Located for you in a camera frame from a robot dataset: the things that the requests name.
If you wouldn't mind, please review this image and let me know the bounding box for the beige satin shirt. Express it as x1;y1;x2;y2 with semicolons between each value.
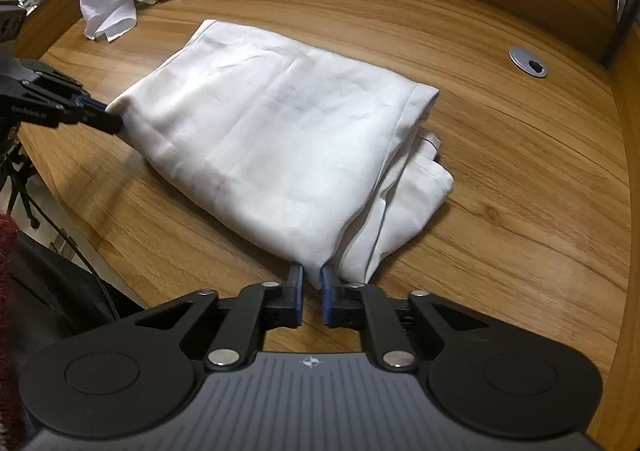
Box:
108;20;454;283

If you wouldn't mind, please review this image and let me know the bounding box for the black cable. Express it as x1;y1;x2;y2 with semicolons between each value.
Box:
29;200;122;322

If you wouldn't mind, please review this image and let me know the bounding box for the grey desk cable grommet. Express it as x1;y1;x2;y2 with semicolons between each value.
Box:
508;47;548;78

